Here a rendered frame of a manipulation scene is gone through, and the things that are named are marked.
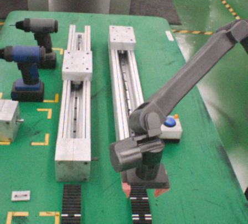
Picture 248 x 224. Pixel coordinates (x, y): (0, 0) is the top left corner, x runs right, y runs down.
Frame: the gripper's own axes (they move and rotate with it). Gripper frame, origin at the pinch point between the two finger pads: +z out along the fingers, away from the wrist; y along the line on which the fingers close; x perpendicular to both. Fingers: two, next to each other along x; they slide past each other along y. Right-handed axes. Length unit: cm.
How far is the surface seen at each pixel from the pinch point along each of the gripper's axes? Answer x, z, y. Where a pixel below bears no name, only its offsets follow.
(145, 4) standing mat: -348, 82, -61
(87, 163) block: -8.9, -2.6, 14.7
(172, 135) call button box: -25.7, 1.6, -14.1
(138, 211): 4.1, 2.2, 1.0
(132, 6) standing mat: -337, 82, -43
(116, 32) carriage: -83, -7, 2
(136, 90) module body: -44.5, -2.9, -3.3
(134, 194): -2.2, 3.1, 1.3
